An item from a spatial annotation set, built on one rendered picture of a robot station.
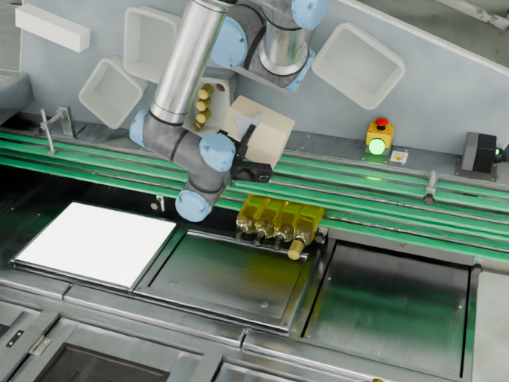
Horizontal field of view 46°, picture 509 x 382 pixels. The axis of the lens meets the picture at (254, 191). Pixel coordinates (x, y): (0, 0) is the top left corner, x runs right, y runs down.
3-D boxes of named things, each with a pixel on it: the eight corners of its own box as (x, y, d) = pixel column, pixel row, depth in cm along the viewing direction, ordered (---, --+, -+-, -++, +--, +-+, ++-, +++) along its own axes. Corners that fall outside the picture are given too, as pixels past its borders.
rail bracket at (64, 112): (75, 129, 217) (37, 160, 200) (66, 86, 207) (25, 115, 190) (86, 130, 216) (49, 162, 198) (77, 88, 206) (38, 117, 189)
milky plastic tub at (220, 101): (192, 126, 202) (182, 138, 196) (186, 64, 189) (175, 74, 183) (240, 133, 197) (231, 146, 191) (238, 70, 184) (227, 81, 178)
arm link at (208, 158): (180, 136, 118) (167, 175, 125) (230, 161, 118) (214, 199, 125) (196, 117, 124) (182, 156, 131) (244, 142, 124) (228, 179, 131)
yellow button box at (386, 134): (369, 140, 183) (364, 152, 177) (371, 119, 179) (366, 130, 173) (392, 144, 181) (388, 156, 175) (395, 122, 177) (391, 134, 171)
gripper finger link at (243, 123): (243, 99, 146) (226, 130, 144) (265, 109, 146) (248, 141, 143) (243, 104, 149) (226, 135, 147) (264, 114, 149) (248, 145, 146)
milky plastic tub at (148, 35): (135, 61, 198) (122, 72, 191) (138, -4, 184) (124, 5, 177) (183, 77, 195) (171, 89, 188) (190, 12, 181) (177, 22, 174)
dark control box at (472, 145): (462, 154, 175) (460, 169, 169) (467, 130, 171) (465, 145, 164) (491, 158, 173) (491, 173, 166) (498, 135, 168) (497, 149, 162)
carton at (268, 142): (239, 95, 154) (229, 108, 149) (295, 120, 153) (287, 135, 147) (227, 130, 162) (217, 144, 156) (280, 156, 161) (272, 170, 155)
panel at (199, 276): (73, 205, 211) (10, 267, 185) (71, 198, 209) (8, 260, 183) (320, 257, 185) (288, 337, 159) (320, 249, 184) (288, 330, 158)
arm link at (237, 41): (228, -4, 151) (207, 14, 140) (275, 20, 150) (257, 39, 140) (214, 37, 158) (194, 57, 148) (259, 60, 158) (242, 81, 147)
